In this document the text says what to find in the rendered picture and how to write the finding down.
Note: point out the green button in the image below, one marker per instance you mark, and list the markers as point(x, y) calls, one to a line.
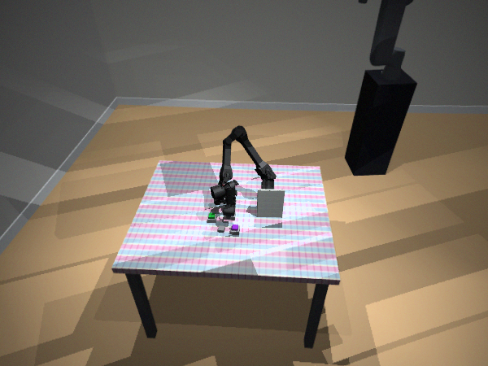
point(211, 218)

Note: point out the purple button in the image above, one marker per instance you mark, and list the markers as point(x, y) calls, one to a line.
point(235, 229)

